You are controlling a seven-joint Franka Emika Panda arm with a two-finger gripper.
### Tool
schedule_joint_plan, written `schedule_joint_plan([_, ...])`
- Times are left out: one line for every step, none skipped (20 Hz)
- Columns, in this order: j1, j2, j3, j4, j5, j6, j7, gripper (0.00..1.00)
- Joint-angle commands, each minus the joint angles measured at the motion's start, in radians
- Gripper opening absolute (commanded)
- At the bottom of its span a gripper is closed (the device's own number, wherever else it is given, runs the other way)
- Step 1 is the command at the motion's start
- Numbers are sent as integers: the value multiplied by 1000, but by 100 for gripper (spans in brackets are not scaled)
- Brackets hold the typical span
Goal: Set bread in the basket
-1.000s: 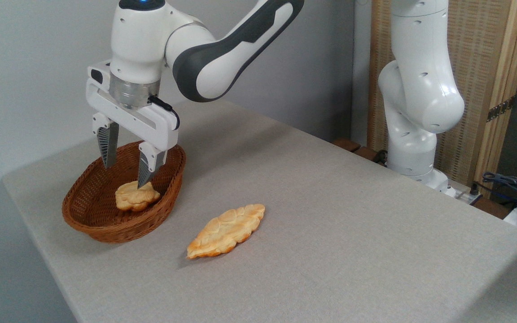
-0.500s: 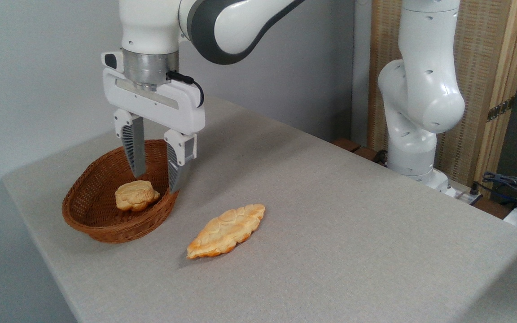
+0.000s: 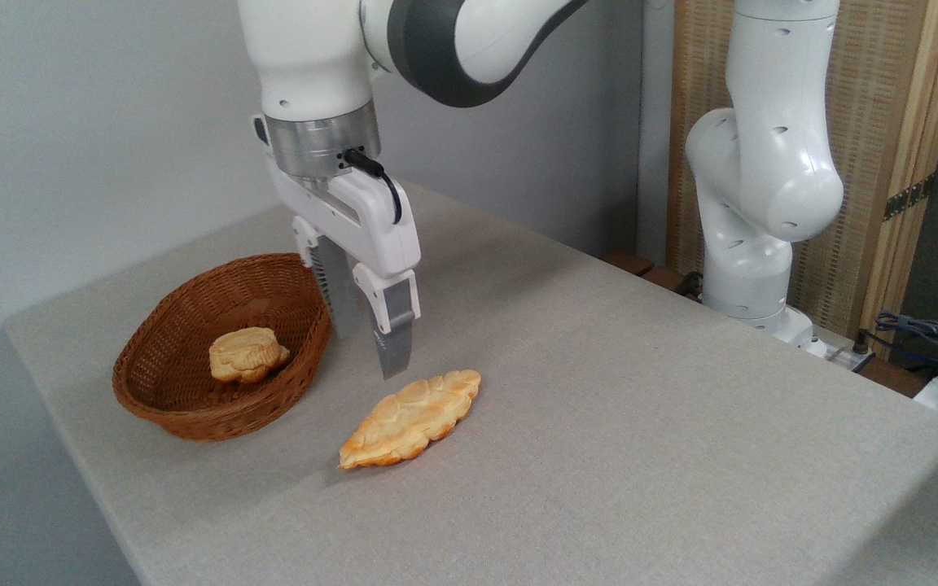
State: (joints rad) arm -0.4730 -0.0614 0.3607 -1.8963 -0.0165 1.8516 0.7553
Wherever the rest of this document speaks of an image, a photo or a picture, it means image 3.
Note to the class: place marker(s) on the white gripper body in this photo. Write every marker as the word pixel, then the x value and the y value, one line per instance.
pixel 371 228

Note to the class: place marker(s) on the long leaf-shaped bread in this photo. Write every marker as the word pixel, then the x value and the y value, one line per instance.
pixel 408 419

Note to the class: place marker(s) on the small round bread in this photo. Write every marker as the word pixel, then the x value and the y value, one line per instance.
pixel 245 354

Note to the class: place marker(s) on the wooden folding screen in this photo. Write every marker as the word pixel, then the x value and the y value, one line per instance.
pixel 872 81

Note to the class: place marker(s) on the brown wicker basket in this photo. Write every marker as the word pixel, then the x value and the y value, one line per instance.
pixel 176 366

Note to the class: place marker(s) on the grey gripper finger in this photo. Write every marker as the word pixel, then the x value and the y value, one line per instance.
pixel 394 325
pixel 341 293

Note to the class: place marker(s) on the dark metal screen hinge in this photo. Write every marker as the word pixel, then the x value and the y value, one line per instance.
pixel 909 198

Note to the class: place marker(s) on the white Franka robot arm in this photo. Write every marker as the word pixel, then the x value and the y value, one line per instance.
pixel 762 163

